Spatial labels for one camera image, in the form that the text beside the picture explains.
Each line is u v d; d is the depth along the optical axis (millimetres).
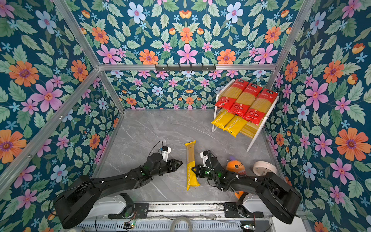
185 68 919
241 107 733
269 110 722
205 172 731
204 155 784
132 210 673
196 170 818
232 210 728
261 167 812
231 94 802
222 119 912
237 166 795
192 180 797
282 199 435
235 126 876
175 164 769
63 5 675
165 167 720
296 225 1103
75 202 415
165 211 750
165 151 780
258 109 718
